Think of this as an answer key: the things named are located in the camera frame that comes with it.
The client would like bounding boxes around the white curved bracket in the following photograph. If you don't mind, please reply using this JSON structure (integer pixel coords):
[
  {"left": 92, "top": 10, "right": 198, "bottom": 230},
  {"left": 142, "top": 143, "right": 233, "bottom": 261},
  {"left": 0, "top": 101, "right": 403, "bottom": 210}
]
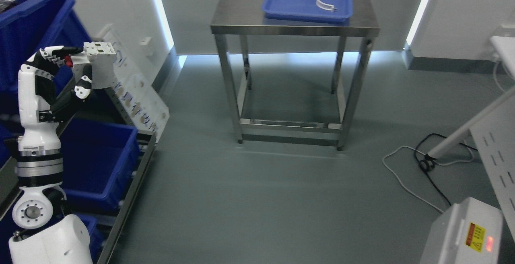
[{"left": 315, "top": 0, "right": 337, "bottom": 14}]

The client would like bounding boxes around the blue storage bin lower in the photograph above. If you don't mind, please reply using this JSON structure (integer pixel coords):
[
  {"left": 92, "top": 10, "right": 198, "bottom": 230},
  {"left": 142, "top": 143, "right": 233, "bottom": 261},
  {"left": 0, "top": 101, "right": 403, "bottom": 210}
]
[{"left": 60, "top": 118, "right": 140, "bottom": 212}]

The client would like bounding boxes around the blue storage bin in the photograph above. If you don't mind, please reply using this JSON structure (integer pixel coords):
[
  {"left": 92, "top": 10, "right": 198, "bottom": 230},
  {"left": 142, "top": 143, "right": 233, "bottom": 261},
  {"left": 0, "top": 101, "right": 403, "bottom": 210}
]
[
  {"left": 60, "top": 118, "right": 140, "bottom": 212},
  {"left": 0, "top": 0, "right": 90, "bottom": 92}
]

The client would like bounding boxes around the blue storage bin upper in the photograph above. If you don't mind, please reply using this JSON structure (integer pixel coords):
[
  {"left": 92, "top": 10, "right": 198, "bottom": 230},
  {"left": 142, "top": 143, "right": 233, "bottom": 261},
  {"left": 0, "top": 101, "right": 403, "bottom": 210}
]
[{"left": 0, "top": 0, "right": 90, "bottom": 92}]

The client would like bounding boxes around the stainless steel table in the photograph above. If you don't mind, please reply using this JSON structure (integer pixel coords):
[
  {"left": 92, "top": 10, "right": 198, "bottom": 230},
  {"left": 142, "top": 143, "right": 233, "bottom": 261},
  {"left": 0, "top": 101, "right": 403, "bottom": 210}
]
[{"left": 210, "top": 0, "right": 380, "bottom": 153}]

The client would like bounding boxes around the white perforated shelf panel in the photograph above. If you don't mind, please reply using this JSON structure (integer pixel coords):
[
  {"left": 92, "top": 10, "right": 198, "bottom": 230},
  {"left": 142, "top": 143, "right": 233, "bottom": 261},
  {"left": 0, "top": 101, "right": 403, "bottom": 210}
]
[{"left": 98, "top": 23, "right": 170, "bottom": 142}]

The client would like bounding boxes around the white cabinet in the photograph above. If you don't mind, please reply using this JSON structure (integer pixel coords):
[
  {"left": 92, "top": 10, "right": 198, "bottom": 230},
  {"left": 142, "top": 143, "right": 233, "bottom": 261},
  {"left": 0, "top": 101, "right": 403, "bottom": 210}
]
[{"left": 470, "top": 97, "right": 515, "bottom": 237}]

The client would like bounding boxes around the metal shelf rack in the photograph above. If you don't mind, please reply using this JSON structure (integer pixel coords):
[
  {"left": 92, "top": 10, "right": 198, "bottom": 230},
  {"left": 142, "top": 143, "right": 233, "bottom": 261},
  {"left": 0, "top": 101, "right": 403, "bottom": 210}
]
[{"left": 0, "top": 75, "right": 157, "bottom": 264}]

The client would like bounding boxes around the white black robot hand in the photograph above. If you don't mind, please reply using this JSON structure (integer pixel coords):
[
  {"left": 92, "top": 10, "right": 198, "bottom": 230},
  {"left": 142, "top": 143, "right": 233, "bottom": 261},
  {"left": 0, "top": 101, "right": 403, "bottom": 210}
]
[{"left": 17, "top": 45, "right": 95, "bottom": 155}]

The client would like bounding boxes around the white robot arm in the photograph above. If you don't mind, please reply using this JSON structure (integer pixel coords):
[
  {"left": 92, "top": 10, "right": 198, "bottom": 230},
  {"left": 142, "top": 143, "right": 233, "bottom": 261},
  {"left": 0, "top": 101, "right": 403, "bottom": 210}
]
[{"left": 8, "top": 149, "right": 93, "bottom": 264}]

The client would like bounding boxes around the white table with leg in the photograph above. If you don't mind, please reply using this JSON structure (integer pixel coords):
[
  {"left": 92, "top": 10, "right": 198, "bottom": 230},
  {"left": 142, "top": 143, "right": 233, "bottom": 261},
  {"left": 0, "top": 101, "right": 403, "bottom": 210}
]
[{"left": 427, "top": 35, "right": 515, "bottom": 164}]

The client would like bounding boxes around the black cable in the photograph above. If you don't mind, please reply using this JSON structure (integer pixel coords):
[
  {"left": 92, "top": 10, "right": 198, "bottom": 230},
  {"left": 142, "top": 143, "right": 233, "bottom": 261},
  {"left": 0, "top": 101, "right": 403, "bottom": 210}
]
[{"left": 414, "top": 133, "right": 479, "bottom": 207}]

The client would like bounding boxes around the grey circuit breaker red switch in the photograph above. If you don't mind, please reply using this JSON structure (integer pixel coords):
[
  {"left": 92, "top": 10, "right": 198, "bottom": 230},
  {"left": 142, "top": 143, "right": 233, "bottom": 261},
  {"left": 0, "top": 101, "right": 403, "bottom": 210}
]
[{"left": 70, "top": 41, "right": 117, "bottom": 89}]

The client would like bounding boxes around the blue plastic tray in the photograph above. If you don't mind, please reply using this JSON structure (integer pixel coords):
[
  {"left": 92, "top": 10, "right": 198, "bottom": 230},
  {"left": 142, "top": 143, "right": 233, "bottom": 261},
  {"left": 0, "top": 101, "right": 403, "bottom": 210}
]
[{"left": 262, "top": 0, "right": 354, "bottom": 24}]

